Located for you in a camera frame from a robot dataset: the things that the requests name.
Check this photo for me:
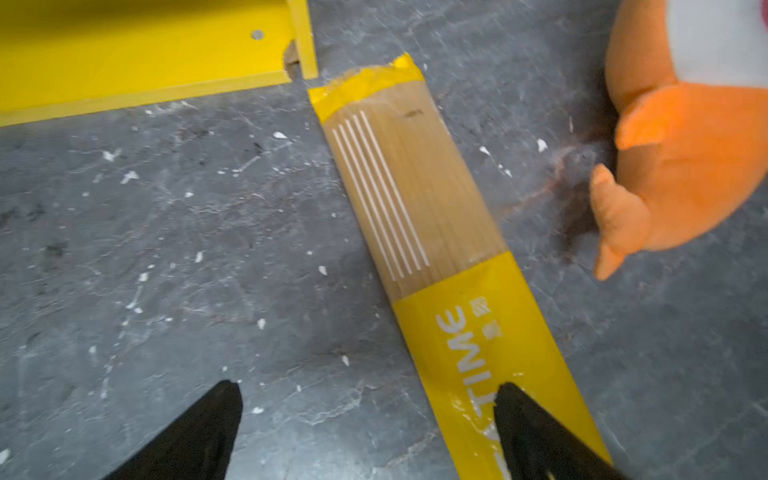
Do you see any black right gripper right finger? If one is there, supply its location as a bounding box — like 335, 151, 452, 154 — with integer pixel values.
494, 383, 627, 480

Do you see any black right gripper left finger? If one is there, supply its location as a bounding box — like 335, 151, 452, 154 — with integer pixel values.
107, 380, 243, 480

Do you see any yellow clear spaghetti bag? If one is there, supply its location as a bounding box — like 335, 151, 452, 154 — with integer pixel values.
309, 55, 615, 479

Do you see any yellow shelf with coloured boards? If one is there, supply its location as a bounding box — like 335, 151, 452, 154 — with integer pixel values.
1, 1, 318, 126

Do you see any orange shark plush toy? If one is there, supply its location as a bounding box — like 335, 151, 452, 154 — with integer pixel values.
589, 1, 767, 280

